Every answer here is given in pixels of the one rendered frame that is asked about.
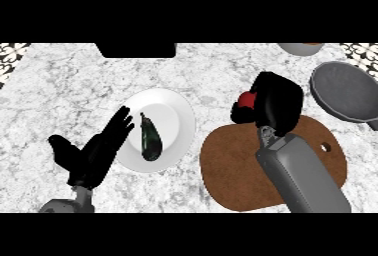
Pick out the white plate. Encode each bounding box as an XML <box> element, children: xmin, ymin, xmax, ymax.
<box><xmin>115</xmin><ymin>87</ymin><xmax>197</xmax><ymax>174</ymax></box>

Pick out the black appliance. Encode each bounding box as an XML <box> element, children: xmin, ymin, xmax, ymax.
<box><xmin>94</xmin><ymin>42</ymin><xmax>178</xmax><ymax>59</ymax></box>

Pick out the grey bowl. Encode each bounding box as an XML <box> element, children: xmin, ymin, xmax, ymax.
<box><xmin>276</xmin><ymin>42</ymin><xmax>326</xmax><ymax>57</ymax></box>

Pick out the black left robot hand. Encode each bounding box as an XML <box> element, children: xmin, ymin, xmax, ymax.
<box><xmin>47</xmin><ymin>105</ymin><xmax>135</xmax><ymax>191</ymax></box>

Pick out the red tomato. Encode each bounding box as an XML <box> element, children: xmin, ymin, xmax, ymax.
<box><xmin>236</xmin><ymin>91</ymin><xmax>258</xmax><ymax>110</ymax></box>

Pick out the grey pan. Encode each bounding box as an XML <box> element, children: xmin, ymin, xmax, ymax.
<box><xmin>308</xmin><ymin>61</ymin><xmax>378</xmax><ymax>132</ymax></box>

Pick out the brown wooden cutting board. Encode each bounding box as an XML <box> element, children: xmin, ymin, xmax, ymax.
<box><xmin>199</xmin><ymin>114</ymin><xmax>348</xmax><ymax>213</ymax></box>

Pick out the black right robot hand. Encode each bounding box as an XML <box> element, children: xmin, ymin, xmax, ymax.
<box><xmin>228</xmin><ymin>71</ymin><xmax>305</xmax><ymax>138</ymax></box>

